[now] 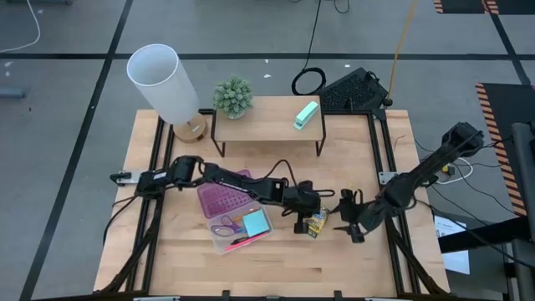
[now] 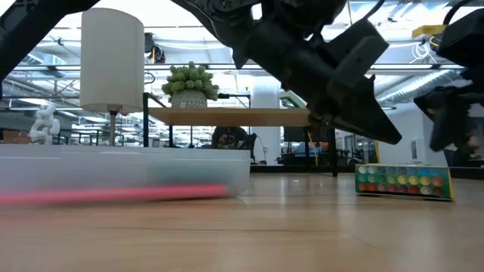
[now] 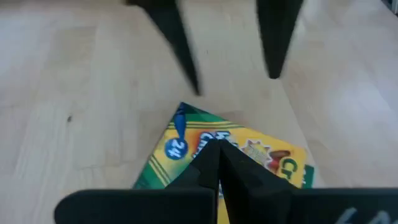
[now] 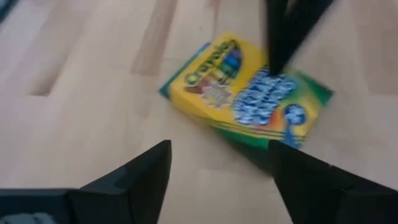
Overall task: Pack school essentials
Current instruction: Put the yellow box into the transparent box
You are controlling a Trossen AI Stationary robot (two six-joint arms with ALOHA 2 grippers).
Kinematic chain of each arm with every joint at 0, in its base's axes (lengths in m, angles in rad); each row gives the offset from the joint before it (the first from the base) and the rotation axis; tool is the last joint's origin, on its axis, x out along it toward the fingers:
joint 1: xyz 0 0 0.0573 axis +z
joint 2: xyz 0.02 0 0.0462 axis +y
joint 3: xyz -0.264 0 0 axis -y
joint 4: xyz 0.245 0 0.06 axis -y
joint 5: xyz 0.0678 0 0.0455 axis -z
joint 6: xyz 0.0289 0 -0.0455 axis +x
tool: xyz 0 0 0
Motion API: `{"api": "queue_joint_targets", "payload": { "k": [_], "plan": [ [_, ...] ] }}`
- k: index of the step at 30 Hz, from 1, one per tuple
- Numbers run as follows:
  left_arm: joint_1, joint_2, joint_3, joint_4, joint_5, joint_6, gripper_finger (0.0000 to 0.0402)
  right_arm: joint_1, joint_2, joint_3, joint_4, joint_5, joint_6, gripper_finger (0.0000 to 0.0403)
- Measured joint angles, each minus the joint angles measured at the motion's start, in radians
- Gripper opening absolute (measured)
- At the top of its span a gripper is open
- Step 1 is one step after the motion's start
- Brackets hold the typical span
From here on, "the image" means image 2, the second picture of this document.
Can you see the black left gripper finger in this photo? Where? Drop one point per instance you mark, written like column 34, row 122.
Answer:
column 363, row 113

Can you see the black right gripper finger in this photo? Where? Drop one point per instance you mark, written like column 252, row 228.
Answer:
column 448, row 130

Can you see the yellow green crayon box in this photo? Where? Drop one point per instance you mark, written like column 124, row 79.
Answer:
column 404, row 181

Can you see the pink pencil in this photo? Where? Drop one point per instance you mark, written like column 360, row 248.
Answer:
column 113, row 194

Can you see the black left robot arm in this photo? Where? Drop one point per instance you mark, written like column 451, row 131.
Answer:
column 22, row 30

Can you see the person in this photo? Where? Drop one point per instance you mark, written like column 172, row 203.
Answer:
column 474, row 146
column 230, row 138

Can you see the mint green stapler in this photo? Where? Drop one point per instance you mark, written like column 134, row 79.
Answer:
column 289, row 99

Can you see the white round column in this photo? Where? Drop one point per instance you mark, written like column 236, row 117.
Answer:
column 266, row 94

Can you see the wooden shelf riser black legs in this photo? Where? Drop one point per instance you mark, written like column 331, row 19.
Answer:
column 227, row 117

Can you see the green potted succulent plant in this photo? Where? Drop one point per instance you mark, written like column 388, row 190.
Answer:
column 189, row 81

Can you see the black hanging device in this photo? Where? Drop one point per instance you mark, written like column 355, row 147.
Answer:
column 157, row 54

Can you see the white shade table lamp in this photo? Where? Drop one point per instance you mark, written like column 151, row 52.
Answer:
column 111, row 60

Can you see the clear plastic pencil box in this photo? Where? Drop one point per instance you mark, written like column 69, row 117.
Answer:
column 113, row 166

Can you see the white robot figure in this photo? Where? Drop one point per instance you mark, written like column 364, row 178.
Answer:
column 44, row 124

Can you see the brown cardboard box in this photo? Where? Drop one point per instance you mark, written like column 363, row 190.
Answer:
column 15, row 136

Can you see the white wall dispenser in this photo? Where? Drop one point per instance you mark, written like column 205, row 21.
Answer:
column 417, row 151

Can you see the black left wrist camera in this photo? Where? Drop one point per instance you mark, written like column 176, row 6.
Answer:
column 357, row 64

